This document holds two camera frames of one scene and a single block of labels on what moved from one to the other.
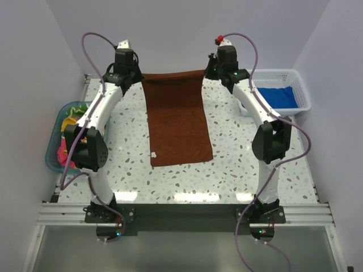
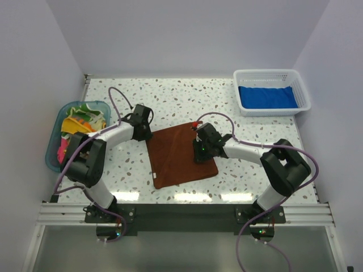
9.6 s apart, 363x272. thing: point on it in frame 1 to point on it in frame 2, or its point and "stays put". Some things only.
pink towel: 62,157 stays put
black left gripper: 139,77 to 146,136
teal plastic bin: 54,136 stays put
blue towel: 283,97 stays put
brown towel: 178,132 to 171,158
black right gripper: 214,58 to 198,157
